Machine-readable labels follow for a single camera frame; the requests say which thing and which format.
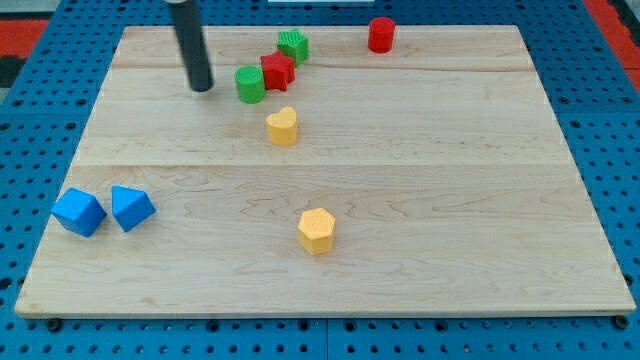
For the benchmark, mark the blue cube block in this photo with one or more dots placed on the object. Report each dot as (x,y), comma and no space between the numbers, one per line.
(78,212)

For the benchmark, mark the wooden board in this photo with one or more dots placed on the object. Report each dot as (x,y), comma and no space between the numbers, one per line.
(454,191)

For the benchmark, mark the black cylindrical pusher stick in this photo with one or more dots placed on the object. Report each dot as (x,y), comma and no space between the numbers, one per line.
(191,41)

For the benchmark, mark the yellow heart block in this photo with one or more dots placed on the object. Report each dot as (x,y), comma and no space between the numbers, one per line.
(282,127)

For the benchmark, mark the green cylinder block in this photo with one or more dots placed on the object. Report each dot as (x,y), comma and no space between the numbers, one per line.
(250,84)

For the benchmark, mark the red cylinder block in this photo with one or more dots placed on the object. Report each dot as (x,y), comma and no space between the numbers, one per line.
(381,34)

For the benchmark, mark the blue triangular prism block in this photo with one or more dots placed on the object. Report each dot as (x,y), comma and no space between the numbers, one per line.
(130,207)

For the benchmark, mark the red star block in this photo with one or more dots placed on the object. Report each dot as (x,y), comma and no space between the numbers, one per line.
(278,71)

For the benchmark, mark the green star block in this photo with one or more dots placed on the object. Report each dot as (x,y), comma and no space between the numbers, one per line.
(293,44)

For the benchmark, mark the yellow hexagon block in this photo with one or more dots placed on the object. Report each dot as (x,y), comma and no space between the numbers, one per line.
(316,231)

